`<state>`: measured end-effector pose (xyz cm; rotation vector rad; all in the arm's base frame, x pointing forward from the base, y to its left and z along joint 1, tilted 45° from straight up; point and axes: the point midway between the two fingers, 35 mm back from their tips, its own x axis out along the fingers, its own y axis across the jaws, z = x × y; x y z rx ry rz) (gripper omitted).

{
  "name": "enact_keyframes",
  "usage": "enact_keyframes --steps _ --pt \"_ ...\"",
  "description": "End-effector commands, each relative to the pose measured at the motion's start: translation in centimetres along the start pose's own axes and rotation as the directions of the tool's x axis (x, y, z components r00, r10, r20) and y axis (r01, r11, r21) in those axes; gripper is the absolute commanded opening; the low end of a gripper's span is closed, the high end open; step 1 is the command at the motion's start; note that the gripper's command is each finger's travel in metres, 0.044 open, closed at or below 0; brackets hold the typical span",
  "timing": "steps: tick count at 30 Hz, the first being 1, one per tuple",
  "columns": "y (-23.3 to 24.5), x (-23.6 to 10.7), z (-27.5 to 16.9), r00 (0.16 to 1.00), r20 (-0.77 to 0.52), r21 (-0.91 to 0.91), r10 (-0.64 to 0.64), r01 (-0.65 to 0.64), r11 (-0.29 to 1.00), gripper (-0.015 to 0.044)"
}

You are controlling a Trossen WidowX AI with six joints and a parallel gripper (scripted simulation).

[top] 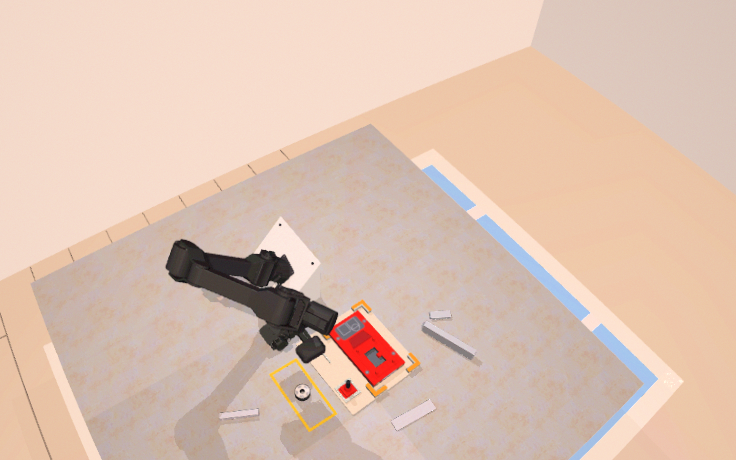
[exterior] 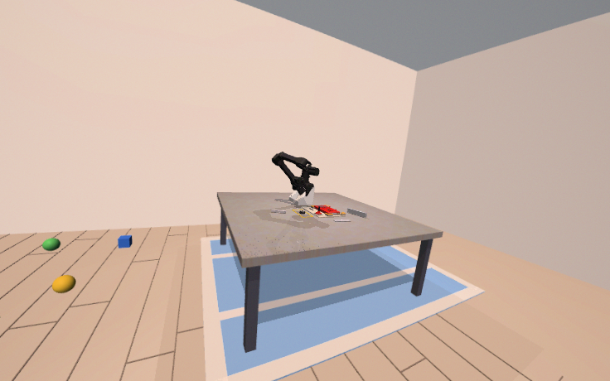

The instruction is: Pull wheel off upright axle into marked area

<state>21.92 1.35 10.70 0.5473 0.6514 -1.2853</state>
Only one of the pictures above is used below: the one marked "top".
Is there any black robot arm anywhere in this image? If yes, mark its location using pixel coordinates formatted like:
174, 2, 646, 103
166, 239, 338, 351

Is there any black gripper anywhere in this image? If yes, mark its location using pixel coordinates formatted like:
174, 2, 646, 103
293, 324, 326, 363

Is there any black and grey wheel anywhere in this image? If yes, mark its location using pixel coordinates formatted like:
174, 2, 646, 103
294, 384, 311, 401

